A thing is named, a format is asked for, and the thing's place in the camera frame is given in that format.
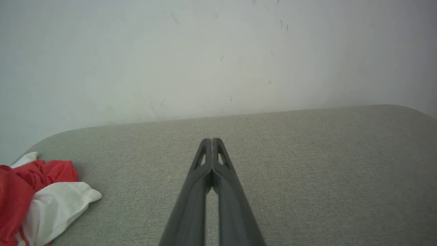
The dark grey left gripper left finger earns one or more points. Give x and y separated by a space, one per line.
191 205

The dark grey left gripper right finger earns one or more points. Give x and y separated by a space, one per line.
232 205

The red and white garment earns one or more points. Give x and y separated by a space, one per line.
51 205

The grey fabric sofa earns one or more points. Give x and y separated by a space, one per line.
307 177

